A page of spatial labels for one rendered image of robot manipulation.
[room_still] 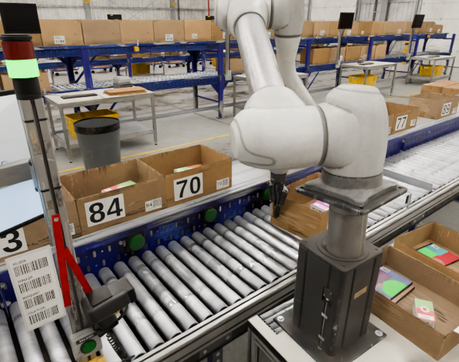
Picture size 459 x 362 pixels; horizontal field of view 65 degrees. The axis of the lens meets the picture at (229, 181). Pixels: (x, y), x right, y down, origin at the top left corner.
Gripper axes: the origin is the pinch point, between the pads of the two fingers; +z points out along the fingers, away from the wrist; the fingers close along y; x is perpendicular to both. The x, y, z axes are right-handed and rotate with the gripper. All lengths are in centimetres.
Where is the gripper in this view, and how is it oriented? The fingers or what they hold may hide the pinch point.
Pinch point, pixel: (276, 210)
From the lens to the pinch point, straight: 174.1
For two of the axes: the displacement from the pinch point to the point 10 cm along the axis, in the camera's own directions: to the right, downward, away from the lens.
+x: 7.9, -2.5, 5.6
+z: 0.0, 9.2, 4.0
